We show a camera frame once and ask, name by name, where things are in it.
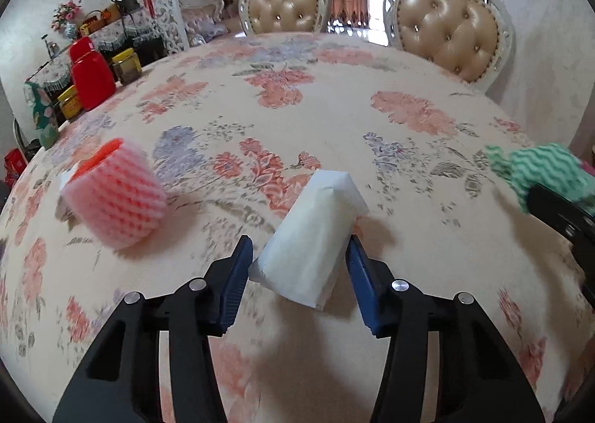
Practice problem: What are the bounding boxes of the wicker baskets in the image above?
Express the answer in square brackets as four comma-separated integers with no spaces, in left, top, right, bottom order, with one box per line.
[79,9,122,35]

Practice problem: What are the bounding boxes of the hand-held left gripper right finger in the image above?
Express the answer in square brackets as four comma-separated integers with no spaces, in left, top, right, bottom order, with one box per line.
[345,234,546,423]

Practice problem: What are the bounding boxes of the orange foam fruit net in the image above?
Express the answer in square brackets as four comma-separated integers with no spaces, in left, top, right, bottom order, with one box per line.
[75,139,125,173]

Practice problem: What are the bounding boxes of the green floral bottle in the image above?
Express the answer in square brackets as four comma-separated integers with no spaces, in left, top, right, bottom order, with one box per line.
[24,81,59,149]

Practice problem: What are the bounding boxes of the green wavy cloth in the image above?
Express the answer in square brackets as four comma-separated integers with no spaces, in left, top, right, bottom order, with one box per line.
[486,143,595,214]

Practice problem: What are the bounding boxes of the pink flowers in vase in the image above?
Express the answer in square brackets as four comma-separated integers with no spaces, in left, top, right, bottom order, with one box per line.
[51,0,83,40]

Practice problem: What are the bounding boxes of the red gift bag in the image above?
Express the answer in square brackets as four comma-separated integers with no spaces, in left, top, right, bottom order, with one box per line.
[4,148,29,188]

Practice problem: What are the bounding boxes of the red thermos jug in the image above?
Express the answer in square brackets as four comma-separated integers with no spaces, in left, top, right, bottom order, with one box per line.
[69,36,117,111]

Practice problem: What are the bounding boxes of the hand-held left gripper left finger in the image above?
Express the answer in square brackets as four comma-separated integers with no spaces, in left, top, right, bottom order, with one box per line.
[52,235,255,423]

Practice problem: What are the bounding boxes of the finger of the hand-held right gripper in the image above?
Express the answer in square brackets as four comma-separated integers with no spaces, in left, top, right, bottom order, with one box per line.
[518,185,573,229]

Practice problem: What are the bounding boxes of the black piano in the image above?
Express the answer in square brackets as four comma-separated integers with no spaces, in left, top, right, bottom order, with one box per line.
[130,35,169,67]

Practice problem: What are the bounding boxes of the pink foam fruit net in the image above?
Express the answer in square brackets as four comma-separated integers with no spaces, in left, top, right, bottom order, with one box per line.
[60,138,168,251]

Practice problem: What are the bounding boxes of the brown jar with yellow lid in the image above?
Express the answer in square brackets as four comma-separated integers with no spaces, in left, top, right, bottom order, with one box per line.
[112,48,143,84]

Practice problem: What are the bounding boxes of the yellow-lid sauce jar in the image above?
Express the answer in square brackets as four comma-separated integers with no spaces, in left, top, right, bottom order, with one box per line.
[57,85,84,121]

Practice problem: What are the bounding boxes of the white tissue pack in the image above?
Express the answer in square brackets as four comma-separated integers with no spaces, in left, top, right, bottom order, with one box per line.
[248,169,369,311]

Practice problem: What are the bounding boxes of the black handbag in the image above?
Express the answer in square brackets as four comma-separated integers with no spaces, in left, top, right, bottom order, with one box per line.
[110,0,142,17]

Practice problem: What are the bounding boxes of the lace piano cover cloth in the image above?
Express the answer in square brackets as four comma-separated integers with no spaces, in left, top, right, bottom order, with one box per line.
[25,25,163,90]

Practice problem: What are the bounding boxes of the ornate sofa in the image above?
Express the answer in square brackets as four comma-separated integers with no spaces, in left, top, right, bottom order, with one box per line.
[180,0,245,47]

